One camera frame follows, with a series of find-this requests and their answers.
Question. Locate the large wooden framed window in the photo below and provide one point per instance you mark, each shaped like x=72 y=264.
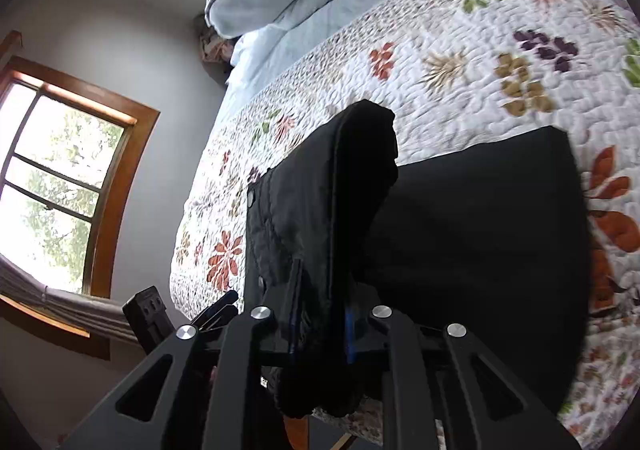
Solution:
x=55 y=190

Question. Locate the black pants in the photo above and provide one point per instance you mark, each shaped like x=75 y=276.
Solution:
x=475 y=230

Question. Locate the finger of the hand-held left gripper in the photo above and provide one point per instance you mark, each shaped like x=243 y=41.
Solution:
x=220 y=307

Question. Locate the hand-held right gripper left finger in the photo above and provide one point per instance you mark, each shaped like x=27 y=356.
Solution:
x=293 y=330

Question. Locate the pile of clothes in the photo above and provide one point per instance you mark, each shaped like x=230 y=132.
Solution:
x=215 y=47

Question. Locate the floral quilted bedspread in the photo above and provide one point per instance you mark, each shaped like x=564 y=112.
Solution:
x=450 y=55

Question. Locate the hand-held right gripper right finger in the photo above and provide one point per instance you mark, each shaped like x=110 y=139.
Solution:
x=351 y=335

